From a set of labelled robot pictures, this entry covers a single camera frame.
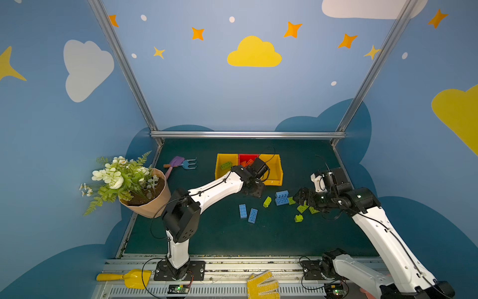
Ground yellow-green lego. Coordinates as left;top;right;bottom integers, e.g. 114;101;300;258
263;196;272;208

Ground circuit board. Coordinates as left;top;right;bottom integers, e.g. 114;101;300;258
324;284;347;299
168;285;190;295

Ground left circuit board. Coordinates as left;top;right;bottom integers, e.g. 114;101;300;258
168;285;190;295

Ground green lego upside-down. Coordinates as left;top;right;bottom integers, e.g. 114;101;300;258
220;161;233;170

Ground blue lego upside-down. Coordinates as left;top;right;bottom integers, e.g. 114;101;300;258
248;208;258;224

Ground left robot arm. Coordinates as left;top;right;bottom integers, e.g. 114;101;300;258
161;158;269;280

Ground flower pot with plant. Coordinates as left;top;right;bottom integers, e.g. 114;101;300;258
79;152;171;219

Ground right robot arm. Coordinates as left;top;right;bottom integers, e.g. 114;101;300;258
293;170;455;299

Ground light blue lego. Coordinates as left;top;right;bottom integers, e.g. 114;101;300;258
275;191;289;198

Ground blue toy rake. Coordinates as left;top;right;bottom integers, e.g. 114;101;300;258
181;159;197;170

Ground red bin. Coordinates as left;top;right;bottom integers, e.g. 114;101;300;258
238;154;259;167

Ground yellow bin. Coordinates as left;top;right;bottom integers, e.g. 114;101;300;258
215;153;239;179
259;154;284;186

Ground right circuit board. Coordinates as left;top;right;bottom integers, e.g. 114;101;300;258
324;284;347;299

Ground purple toy shovel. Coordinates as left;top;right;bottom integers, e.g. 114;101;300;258
163;156;185;180

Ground yellow toy shovel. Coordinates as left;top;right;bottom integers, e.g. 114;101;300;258
96;269;152;290

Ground long green lego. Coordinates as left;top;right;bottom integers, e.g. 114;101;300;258
297;204;309;214

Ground blue lego studs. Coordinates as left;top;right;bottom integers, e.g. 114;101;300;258
239;204;248;219

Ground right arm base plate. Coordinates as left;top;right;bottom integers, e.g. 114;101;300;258
299;259;347;280

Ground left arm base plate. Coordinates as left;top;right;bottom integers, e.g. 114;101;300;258
153;260;205;281

